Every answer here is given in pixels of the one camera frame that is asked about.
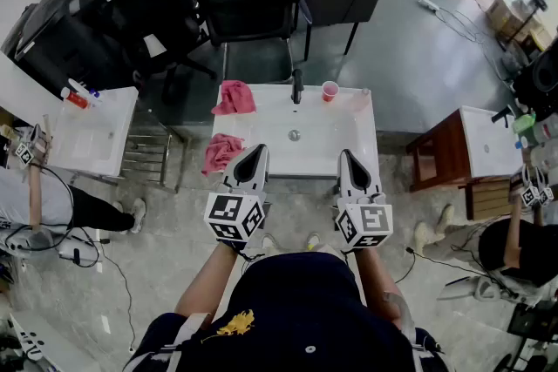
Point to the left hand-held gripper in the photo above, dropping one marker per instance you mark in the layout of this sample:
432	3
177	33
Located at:
235	213

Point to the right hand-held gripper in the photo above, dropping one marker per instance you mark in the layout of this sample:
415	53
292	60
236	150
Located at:
375	220

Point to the person's right forearm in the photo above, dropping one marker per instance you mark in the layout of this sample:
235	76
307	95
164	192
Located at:
377	283

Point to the person's left forearm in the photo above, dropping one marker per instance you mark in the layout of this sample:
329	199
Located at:
205	283

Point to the pink cloth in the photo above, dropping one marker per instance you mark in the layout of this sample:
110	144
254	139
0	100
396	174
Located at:
220	152
235	98

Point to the person's left shoe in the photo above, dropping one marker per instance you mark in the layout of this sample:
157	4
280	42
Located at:
269	240

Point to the person's shoe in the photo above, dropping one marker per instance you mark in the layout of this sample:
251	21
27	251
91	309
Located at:
313	239
269	240

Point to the person's right shoe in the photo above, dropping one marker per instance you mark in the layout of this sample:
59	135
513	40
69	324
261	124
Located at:
313	239

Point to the person's beige trousers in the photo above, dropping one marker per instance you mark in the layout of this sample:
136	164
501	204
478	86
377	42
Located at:
329	250

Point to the brown wooden cabinet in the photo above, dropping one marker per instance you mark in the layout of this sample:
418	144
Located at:
449	152

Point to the pink plastic cup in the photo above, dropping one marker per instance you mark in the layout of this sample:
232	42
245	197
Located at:
330	91

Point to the metal rack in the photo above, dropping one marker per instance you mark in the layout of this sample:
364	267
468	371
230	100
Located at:
148	157

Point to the black faucet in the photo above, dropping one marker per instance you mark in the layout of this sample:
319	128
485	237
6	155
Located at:
502	115
297	85

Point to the wooden drawer stool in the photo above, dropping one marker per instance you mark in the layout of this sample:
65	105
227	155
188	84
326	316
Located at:
490	198

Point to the person's dark navy shirt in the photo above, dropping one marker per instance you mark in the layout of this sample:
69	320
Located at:
305	309

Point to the dark grey chair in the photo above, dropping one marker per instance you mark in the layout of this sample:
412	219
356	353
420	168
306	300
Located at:
344	2

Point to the red and white tube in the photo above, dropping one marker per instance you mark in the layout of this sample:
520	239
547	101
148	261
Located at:
76	99

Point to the white power strip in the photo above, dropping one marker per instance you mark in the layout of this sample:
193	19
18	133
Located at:
429	4

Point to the black office chair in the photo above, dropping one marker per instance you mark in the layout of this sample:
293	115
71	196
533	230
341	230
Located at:
139	13

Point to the cardboard boxes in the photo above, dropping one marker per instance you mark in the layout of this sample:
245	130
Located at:
510	17

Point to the black printer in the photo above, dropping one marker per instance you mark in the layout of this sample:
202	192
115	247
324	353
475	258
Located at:
56	35

